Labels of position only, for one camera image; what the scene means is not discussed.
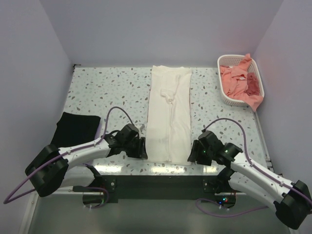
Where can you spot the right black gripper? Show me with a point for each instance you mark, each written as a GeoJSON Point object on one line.
{"type": "Point", "coordinates": [195, 152]}

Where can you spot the black folded t shirt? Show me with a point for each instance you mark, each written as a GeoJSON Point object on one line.
{"type": "Point", "coordinates": [74, 130]}

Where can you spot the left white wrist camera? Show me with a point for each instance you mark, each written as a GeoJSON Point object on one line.
{"type": "Point", "coordinates": [142, 127]}

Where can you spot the lavender folded t shirt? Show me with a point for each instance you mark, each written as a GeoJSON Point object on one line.
{"type": "Point", "coordinates": [99, 131]}

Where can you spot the white t shirt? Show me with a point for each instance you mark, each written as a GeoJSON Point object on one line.
{"type": "Point", "coordinates": [168, 131]}

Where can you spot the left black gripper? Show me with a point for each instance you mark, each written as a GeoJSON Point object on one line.
{"type": "Point", "coordinates": [140, 148]}

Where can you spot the salmon pink t shirt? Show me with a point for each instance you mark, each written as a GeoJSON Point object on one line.
{"type": "Point", "coordinates": [234, 78]}

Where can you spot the dark pink t shirt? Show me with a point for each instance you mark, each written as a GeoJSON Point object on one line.
{"type": "Point", "coordinates": [253, 85]}

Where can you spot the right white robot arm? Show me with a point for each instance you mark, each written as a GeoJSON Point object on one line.
{"type": "Point", "coordinates": [291, 201]}

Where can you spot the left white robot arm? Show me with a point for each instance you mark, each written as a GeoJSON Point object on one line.
{"type": "Point", "coordinates": [47, 171]}

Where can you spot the white plastic laundry basket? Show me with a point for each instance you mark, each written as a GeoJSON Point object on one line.
{"type": "Point", "coordinates": [243, 63]}

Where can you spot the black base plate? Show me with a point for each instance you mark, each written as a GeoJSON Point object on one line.
{"type": "Point", "coordinates": [113, 188]}

